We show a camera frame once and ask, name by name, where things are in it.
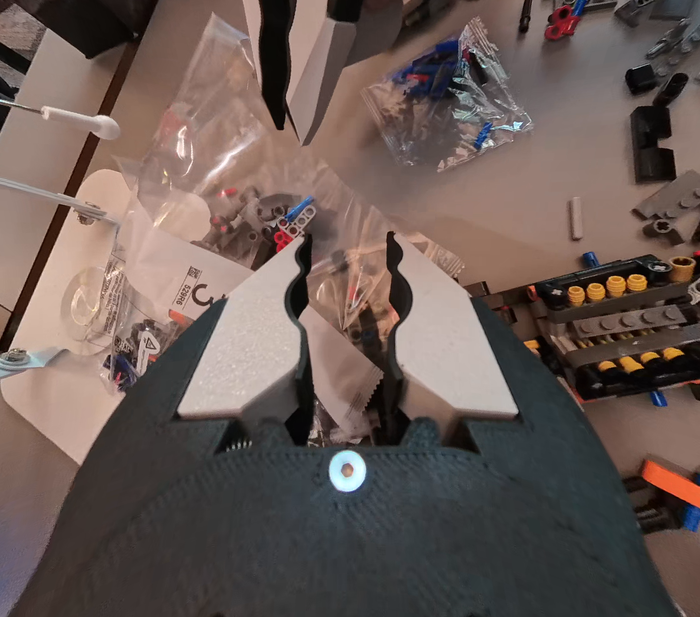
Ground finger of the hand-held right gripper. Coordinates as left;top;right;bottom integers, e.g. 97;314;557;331
235;0;300;132
286;0;405;147

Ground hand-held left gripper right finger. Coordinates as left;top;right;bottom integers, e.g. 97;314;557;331
383;231;519;445

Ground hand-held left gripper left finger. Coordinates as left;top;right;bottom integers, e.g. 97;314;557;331
178;234;315;445

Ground clear crimped plastic bag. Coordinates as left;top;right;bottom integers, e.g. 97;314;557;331
137;12;340;268

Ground black lego panel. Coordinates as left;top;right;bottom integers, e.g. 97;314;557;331
629;105;677;185

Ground large clear lego parts bag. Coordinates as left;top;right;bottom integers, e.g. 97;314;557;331
104;201;466;445

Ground partly built lego car chassis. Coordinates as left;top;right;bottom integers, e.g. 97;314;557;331
476;253;700;404

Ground red lego connector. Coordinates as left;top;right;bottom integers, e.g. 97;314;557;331
545;4;582;40

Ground orange lego brick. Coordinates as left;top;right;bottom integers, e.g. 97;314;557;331
641;458;700;503

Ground small clear bag blue pins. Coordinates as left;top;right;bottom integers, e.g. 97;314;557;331
361;17;534;174

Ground clear round plastic disc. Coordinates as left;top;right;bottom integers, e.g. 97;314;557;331
63;267;121;347

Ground white wooden book stand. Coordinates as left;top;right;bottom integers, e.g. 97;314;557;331
0;29;225;465

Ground metal page holder wire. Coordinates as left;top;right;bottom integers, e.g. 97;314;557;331
0;97;121;141

